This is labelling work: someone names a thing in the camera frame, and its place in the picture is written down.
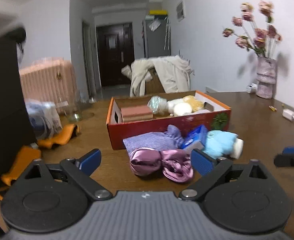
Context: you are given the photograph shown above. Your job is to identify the light blue plush toy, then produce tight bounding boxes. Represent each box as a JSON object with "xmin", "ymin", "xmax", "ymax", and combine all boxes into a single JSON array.
[{"xmin": 203, "ymin": 130, "xmax": 238, "ymax": 159}]

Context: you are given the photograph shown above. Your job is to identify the pink satin scrunchie cloth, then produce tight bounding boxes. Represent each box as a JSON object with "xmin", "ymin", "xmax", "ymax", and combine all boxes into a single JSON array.
[{"xmin": 130, "ymin": 147, "xmax": 194, "ymax": 183}]

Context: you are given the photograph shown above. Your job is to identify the blue tissue packet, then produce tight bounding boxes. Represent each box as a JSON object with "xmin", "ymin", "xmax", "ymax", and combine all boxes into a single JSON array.
[{"xmin": 180, "ymin": 125, "xmax": 208, "ymax": 154}]

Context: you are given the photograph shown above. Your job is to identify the lilac knitted cloth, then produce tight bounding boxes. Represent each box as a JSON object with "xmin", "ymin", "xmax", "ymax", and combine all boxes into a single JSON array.
[{"xmin": 123, "ymin": 125, "xmax": 184, "ymax": 155}]

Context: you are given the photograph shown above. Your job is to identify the white and yellow plush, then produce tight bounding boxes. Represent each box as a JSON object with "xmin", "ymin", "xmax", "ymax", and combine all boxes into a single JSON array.
[{"xmin": 167, "ymin": 95, "xmax": 204, "ymax": 116}]

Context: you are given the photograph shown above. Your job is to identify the pink layered sponge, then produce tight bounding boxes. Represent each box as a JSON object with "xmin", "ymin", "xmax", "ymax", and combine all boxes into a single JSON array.
[{"xmin": 121, "ymin": 105, "xmax": 154, "ymax": 122}]

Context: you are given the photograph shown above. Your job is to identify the white phone charger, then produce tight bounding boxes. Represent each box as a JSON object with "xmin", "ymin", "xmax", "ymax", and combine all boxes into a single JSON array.
[{"xmin": 282, "ymin": 108, "xmax": 294, "ymax": 122}]

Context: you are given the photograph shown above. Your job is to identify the small yellow candy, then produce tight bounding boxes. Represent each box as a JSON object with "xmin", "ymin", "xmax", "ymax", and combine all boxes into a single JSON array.
[{"xmin": 269, "ymin": 106, "xmax": 277, "ymax": 112}]

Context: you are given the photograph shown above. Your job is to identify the orange resistance band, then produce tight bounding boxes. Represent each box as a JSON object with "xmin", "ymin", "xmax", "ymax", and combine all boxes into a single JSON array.
[{"xmin": 0, "ymin": 124, "xmax": 80, "ymax": 200}]

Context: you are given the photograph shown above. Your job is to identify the white plastic bag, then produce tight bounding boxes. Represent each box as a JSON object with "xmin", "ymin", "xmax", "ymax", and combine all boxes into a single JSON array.
[{"xmin": 25, "ymin": 99, "xmax": 62, "ymax": 140}]

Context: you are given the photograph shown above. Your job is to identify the clear glass cup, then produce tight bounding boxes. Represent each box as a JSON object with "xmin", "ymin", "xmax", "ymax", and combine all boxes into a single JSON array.
[{"xmin": 59, "ymin": 90, "xmax": 82, "ymax": 123}]

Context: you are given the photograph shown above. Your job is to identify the red cardboard box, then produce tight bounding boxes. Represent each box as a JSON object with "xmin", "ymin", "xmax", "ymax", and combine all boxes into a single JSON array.
[{"xmin": 106, "ymin": 90, "xmax": 232, "ymax": 150}]

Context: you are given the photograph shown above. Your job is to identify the small white device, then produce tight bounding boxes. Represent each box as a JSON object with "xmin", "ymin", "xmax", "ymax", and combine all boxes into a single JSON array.
[{"xmin": 246, "ymin": 83, "xmax": 258, "ymax": 94}]

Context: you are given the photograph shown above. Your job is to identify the pink textured vase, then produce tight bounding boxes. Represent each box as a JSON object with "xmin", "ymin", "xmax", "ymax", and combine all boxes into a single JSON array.
[{"xmin": 256, "ymin": 57, "xmax": 277, "ymax": 99}]

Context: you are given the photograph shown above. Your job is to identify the black paper shopping bag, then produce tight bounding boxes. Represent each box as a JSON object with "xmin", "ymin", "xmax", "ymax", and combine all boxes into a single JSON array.
[{"xmin": 0, "ymin": 38, "xmax": 36, "ymax": 187}]

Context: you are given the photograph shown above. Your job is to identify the pink ribbed suitcase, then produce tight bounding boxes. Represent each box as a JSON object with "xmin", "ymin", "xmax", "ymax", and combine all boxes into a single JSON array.
[{"xmin": 19, "ymin": 58, "xmax": 78, "ymax": 113}]

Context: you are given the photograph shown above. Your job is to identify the brown chair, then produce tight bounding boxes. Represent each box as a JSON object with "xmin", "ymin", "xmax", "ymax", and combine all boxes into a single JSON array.
[{"xmin": 145, "ymin": 68, "xmax": 165, "ymax": 95}]

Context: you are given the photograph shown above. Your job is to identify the cream jacket on chair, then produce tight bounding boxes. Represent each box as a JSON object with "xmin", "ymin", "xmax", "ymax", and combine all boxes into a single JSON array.
[{"xmin": 121, "ymin": 55, "xmax": 193, "ymax": 97}]

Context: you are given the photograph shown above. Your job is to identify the dried pink roses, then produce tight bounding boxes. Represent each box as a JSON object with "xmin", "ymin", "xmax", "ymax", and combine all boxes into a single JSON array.
[{"xmin": 222, "ymin": 1, "xmax": 283, "ymax": 60}]

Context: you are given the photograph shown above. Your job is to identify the dark entrance door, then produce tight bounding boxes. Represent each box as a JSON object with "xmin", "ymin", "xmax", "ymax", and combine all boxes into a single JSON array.
[{"xmin": 96, "ymin": 23, "xmax": 135, "ymax": 87}]

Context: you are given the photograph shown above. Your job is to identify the grey refrigerator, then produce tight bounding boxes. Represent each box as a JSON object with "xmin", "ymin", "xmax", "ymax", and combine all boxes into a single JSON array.
[{"xmin": 143, "ymin": 15, "xmax": 171, "ymax": 58}]

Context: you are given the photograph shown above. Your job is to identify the yellow box on fridge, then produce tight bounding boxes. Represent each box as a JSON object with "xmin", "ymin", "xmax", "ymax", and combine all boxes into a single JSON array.
[{"xmin": 149, "ymin": 10, "xmax": 168, "ymax": 15}]

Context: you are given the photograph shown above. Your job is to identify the wall electrical panel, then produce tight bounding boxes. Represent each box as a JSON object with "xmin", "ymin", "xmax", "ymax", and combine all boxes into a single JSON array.
[{"xmin": 176, "ymin": 0, "xmax": 186, "ymax": 22}]

